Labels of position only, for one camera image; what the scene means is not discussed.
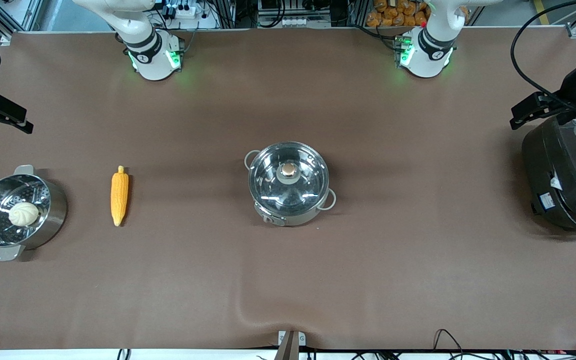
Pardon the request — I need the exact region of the yellow corn cob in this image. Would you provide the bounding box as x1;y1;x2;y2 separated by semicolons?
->
110;165;130;227

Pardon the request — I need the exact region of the glass pot lid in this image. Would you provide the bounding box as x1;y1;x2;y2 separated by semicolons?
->
248;142;330;213

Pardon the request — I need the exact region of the black rice cooker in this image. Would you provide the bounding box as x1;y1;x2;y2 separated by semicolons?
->
521;114;576;237

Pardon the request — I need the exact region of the white steamed bun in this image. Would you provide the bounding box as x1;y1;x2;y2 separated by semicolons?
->
8;202;40;227

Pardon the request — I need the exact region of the bag of orange snacks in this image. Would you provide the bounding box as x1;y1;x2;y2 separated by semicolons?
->
366;0;470;28

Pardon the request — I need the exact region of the brown table cover mat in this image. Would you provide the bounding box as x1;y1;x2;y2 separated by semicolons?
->
0;26;576;351

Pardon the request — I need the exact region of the white power strip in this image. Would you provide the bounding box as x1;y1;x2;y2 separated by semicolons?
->
167;2;205;19

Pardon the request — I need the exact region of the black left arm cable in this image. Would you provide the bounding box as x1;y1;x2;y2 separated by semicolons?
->
510;0;576;103

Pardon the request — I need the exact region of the black looped cable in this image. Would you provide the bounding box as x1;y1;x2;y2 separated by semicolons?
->
432;328;465;352

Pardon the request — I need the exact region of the steel pot with handles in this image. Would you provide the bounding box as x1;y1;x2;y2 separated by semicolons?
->
244;142;338;227

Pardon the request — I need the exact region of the metal clamp bracket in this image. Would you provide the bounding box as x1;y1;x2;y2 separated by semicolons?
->
274;330;307;360

